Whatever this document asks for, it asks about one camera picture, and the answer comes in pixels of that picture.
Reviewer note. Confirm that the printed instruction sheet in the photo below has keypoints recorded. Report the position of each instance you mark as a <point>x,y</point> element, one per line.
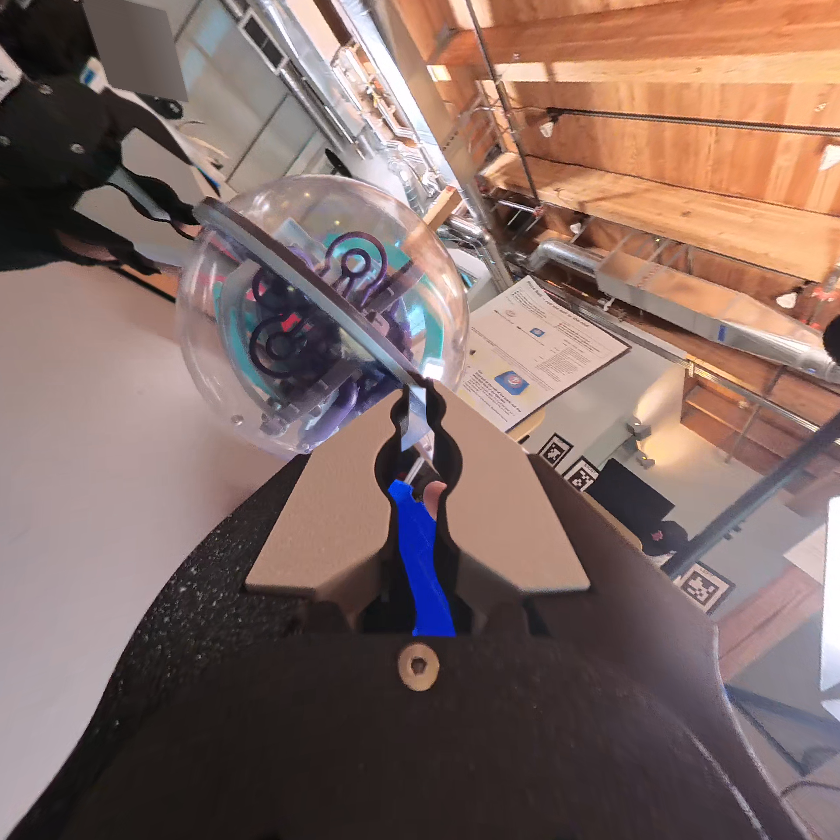
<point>544,354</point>

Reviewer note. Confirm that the person's left hand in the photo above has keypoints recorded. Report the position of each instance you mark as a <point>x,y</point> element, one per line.
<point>92,249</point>

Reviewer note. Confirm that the black metal pole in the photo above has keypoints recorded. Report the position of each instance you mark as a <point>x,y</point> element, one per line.
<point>754,492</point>

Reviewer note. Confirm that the black white fiducial tag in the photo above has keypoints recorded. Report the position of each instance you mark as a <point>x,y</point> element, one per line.
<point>705,587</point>
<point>556,451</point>
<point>583,474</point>

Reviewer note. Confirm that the metal air duct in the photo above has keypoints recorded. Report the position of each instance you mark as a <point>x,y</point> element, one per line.
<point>689,308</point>
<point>476,223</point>

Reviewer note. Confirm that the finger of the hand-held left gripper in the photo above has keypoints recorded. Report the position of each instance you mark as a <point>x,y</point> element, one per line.
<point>154,164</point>
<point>115,187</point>

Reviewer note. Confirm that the wall lamp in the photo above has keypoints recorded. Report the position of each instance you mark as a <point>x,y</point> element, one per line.
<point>640,439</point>

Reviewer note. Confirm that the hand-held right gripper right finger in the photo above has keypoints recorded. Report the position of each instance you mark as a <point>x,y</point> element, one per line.
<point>512,525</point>

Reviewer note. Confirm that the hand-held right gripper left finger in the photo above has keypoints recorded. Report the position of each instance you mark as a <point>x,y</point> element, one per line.
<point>321,525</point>

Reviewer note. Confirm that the blue plastic bin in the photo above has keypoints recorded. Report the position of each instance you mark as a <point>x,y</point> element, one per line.
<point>420,558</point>

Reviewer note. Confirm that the clear maze ball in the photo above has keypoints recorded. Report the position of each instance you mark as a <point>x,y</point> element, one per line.
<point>295,315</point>

